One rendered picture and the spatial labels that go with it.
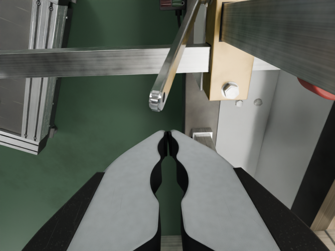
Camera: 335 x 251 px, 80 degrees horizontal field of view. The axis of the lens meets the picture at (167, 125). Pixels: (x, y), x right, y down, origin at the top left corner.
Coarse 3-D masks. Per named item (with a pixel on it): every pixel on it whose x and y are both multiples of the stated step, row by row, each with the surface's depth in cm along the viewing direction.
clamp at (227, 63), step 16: (224, 0) 20; (240, 0) 21; (208, 16) 24; (208, 32) 25; (224, 48) 23; (224, 64) 24; (240, 64) 24; (208, 80) 26; (224, 80) 25; (240, 80) 25; (208, 96) 26; (240, 96) 26
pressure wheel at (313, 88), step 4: (300, 80) 24; (304, 84) 23; (308, 84) 22; (308, 88) 23; (312, 88) 22; (316, 88) 22; (320, 88) 21; (316, 92) 22; (320, 92) 22; (324, 92) 22; (328, 92) 22; (324, 96) 22; (328, 96) 22; (332, 96) 22
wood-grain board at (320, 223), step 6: (330, 192) 33; (330, 198) 34; (324, 204) 35; (330, 204) 34; (324, 210) 35; (330, 210) 34; (318, 216) 36; (324, 216) 35; (330, 216) 34; (318, 222) 36; (324, 222) 35; (330, 222) 34; (312, 228) 38; (318, 228) 36; (324, 228) 35; (330, 228) 34
